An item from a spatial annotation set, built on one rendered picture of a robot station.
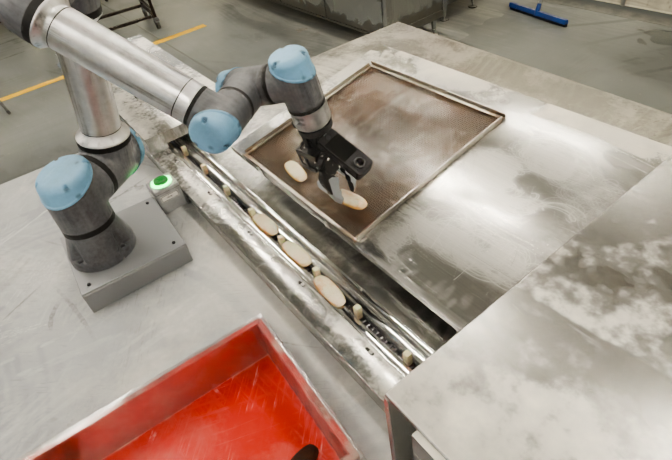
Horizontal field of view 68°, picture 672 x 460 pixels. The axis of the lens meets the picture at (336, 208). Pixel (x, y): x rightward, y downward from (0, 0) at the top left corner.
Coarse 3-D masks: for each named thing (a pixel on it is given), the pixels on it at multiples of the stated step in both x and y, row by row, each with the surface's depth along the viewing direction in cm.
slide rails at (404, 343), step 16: (224, 176) 141; (240, 192) 134; (240, 208) 129; (256, 208) 128; (272, 240) 118; (288, 240) 117; (304, 272) 109; (320, 272) 108; (368, 304) 100; (352, 320) 97; (384, 320) 96; (368, 336) 94; (400, 336) 93; (384, 352) 91; (416, 352) 90; (400, 368) 88
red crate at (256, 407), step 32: (224, 384) 93; (256, 384) 92; (288, 384) 91; (192, 416) 89; (224, 416) 88; (256, 416) 87; (288, 416) 87; (128, 448) 86; (160, 448) 85; (192, 448) 85; (224, 448) 84; (256, 448) 83; (288, 448) 82; (320, 448) 82
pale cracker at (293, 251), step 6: (282, 246) 115; (288, 246) 114; (294, 246) 114; (288, 252) 113; (294, 252) 112; (300, 252) 112; (306, 252) 112; (294, 258) 111; (300, 258) 111; (306, 258) 110; (300, 264) 110; (306, 264) 110
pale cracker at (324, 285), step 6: (318, 276) 106; (324, 276) 106; (318, 282) 105; (324, 282) 104; (330, 282) 104; (318, 288) 104; (324, 288) 103; (330, 288) 103; (336, 288) 103; (324, 294) 102; (330, 294) 102; (336, 294) 101; (342, 294) 102; (330, 300) 101; (336, 300) 100; (342, 300) 100; (336, 306) 100
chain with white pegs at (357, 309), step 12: (204, 168) 143; (216, 180) 141; (228, 192) 135; (240, 204) 132; (252, 216) 125; (276, 240) 120; (360, 312) 98; (384, 336) 95; (396, 348) 92; (408, 360) 88
